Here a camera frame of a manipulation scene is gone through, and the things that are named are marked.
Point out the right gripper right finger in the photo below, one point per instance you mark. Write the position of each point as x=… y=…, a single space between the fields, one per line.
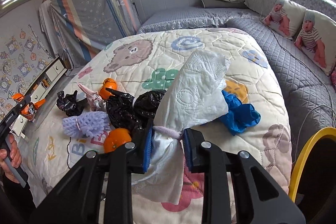
x=258 y=197

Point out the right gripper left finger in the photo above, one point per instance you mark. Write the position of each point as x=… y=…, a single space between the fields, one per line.
x=98 y=186

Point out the orange snack wrapper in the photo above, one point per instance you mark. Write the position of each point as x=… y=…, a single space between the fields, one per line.
x=28 y=108

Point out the white paper towel bundle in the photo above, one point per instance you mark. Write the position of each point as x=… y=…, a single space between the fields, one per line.
x=194 y=98

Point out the yellow trash bin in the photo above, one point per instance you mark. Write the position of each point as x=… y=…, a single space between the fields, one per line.
x=298 y=167

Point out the left hand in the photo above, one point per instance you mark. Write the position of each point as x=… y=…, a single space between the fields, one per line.
x=15 y=156

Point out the white drawer cabinet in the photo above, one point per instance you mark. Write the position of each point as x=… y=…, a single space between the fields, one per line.
x=38 y=90

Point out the orange peel in front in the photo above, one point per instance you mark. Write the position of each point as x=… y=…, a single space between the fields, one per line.
x=115 y=139

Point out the small black plastic bag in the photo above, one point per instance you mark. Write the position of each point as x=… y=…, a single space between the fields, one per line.
x=70 y=103

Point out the purple foam net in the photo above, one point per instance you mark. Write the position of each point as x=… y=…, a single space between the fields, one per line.
x=89 y=124

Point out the large black plastic bag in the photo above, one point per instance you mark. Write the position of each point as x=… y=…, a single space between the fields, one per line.
x=132 y=113

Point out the grey quilted sofa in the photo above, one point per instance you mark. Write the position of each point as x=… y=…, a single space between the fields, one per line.
x=308 y=92

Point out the white hanging cloth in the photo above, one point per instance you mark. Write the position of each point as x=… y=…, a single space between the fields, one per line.
x=47 y=26

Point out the cartoon quilted blanket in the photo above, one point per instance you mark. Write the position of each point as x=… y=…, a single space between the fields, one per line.
x=151 y=61

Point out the striped sheet covered wardrobe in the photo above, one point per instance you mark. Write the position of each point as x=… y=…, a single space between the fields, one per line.
x=85 y=27

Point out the baby print pillow near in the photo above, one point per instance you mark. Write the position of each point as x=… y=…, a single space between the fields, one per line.
x=317 y=40

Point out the baby print pillow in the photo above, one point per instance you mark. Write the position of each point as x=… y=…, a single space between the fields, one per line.
x=286 y=18
x=317 y=40

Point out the baby print pillow far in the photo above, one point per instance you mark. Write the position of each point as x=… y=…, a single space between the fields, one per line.
x=286 y=18

